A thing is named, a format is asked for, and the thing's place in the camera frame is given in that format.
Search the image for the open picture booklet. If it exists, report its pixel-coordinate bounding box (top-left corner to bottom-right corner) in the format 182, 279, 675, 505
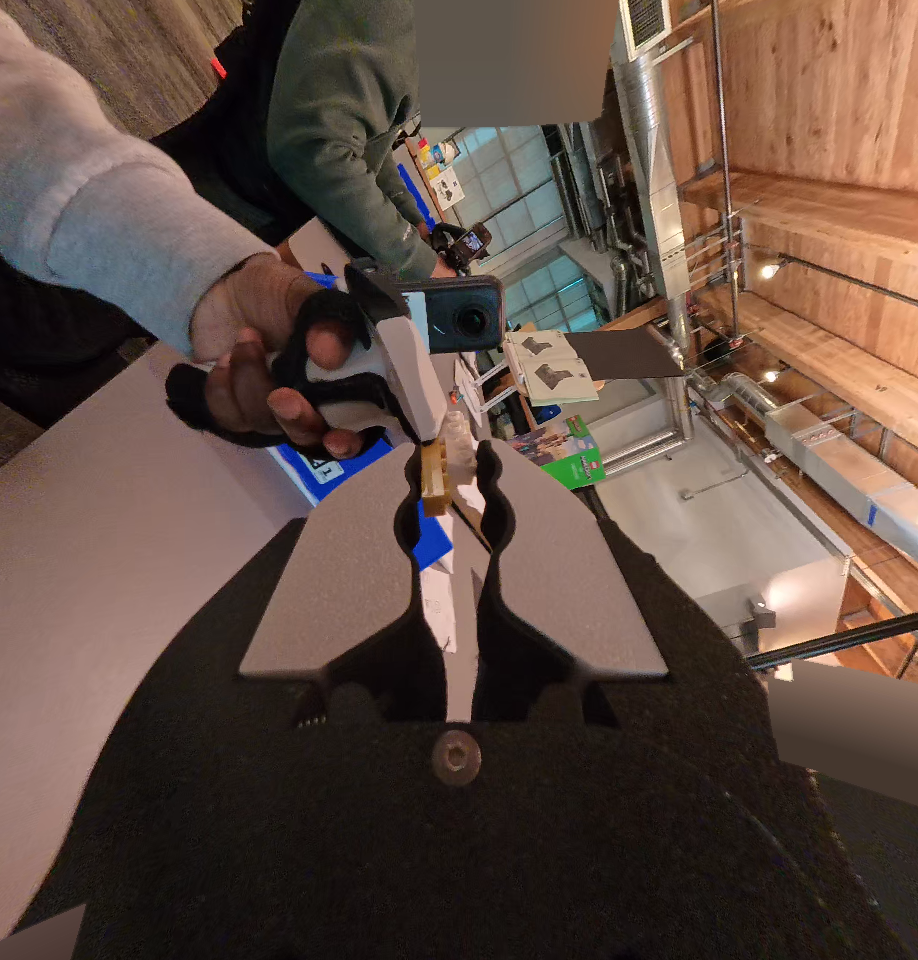
501, 327, 602, 411

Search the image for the person's left hand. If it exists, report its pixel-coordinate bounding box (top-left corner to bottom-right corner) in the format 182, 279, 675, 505
189, 253, 370, 461

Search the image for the white toy brick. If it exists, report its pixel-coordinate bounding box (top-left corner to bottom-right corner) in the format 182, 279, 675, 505
439, 410, 480, 471

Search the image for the another person's forearm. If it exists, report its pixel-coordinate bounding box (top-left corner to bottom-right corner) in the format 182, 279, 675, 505
267, 0, 440, 281

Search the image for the blue plastic bin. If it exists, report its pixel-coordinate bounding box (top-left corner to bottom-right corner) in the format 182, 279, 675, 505
393, 159, 436, 236
275, 270, 456, 576

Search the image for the printed white paper slip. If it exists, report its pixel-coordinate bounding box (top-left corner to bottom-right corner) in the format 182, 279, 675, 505
420, 553, 462, 655

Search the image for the green toy box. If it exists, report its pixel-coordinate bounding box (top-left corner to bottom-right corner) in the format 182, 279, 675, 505
514, 414, 607, 493

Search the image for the narrow yellow toy plate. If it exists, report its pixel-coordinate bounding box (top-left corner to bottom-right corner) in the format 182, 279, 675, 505
419, 442, 455, 519

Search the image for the white paper sheet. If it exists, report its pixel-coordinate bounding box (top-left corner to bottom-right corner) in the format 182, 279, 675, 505
453, 482, 492, 528

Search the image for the black pole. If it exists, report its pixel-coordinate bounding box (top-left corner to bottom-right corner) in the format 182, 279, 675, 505
744, 606, 918, 674

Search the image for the black flat panel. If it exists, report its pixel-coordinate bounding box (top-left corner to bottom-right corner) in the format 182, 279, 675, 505
564, 325, 687, 384

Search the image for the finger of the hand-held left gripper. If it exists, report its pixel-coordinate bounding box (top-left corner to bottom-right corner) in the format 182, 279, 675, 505
372, 313, 453, 444

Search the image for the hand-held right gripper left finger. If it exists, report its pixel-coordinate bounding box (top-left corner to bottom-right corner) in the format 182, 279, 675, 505
237, 442, 424, 678

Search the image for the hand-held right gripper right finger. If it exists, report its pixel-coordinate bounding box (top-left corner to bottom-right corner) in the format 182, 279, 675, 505
474, 440, 670, 682

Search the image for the person's left forearm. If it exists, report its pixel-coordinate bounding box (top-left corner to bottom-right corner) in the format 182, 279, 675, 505
0, 0, 282, 361

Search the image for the silver upright air duct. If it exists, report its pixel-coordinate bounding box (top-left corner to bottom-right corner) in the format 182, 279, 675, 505
611, 0, 694, 355

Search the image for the grey desk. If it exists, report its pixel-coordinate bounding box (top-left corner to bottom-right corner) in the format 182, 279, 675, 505
0, 217, 477, 948

